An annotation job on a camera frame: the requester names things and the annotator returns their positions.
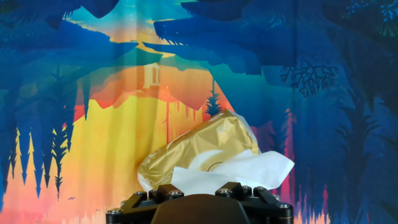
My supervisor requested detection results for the forest sunset print tablecloth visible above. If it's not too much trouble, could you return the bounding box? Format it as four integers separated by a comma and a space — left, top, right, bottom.
0, 0, 398, 224

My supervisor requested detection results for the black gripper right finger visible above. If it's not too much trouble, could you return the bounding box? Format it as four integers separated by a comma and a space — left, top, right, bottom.
215, 181, 294, 224

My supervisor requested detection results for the white paper napkin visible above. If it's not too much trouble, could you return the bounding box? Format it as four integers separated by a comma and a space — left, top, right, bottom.
170, 149, 295, 196

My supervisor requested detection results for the gold tissue pack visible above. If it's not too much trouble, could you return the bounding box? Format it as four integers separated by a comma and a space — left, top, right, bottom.
137, 108, 261, 192

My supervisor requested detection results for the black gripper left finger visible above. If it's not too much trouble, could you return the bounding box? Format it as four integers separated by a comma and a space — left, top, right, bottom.
105, 183, 185, 224

